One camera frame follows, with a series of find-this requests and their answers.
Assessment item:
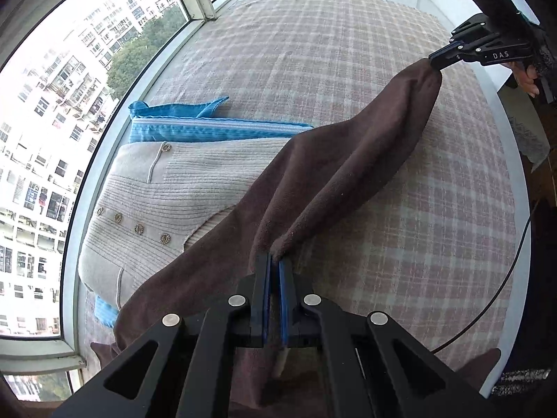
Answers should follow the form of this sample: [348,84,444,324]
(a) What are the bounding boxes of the person's right hand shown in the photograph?
[513,63,540,96]

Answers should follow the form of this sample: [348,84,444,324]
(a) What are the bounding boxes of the black cable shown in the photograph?
[431,200,534,355]

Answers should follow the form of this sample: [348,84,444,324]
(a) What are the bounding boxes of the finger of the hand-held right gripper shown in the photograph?
[429,37,529,70]
[452,14,501,46]

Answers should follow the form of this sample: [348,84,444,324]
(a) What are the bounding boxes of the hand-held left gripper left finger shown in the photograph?
[52,251,273,418]

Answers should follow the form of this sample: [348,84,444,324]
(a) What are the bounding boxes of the folded blue garment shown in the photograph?
[93,96,314,327]

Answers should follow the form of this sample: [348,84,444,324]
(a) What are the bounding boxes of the person's black tweed-trimmed jacket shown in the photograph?
[500,357,557,403]

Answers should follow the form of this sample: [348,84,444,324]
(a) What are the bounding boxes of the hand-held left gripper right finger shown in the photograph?
[278,258,501,418]

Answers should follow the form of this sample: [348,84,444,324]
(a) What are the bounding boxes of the brown fleece garment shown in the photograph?
[89,59,501,418]

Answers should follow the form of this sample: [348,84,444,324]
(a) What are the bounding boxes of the plaid blanket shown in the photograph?
[83,0,518,358]

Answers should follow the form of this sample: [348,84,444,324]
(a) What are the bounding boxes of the folded beige knit cardigan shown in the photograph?
[77,138,292,310]

